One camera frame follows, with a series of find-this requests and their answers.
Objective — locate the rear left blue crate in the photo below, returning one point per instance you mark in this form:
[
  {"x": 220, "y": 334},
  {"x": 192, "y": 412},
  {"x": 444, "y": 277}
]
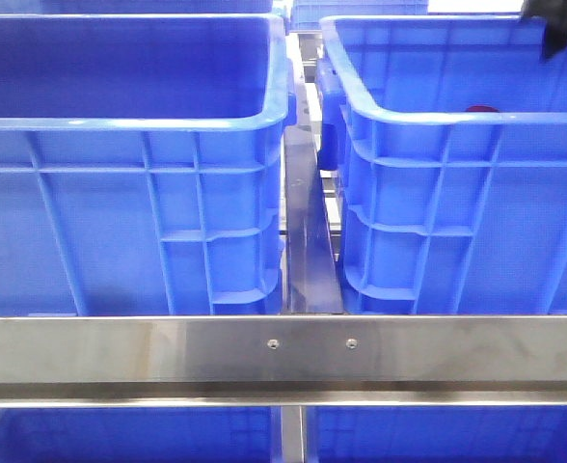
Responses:
[{"x": 144, "y": 7}]

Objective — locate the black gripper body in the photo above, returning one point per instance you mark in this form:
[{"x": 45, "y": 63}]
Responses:
[{"x": 554, "y": 12}]

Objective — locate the lower left blue crate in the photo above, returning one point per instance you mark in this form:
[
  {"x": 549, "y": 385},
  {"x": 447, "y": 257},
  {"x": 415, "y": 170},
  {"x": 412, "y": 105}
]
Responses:
[{"x": 216, "y": 434}]

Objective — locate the stainless steel rack frame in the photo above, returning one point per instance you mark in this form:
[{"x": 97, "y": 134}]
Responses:
[{"x": 313, "y": 353}]

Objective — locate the left blue plastic crate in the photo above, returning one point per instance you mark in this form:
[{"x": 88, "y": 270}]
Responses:
[{"x": 140, "y": 163}]

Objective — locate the blue plastic crate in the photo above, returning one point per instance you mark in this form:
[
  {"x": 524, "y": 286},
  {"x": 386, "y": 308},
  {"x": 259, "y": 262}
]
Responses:
[
  {"x": 140, "y": 163},
  {"x": 443, "y": 210}
]

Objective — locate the lower right blue crate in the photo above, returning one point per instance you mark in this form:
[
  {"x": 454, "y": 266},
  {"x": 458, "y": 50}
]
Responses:
[{"x": 439, "y": 434}]

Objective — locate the rear right blue crate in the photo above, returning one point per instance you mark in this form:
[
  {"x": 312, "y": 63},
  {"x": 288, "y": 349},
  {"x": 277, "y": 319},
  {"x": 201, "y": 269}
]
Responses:
[{"x": 305, "y": 15}]

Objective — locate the right blue plastic crate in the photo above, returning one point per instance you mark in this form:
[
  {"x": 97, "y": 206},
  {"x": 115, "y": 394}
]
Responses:
[{"x": 443, "y": 210}]

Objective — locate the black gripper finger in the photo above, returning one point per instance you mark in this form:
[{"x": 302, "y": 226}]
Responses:
[{"x": 554, "y": 41}]

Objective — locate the red mushroom push button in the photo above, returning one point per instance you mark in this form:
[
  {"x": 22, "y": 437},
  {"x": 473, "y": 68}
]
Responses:
[{"x": 482, "y": 108}]

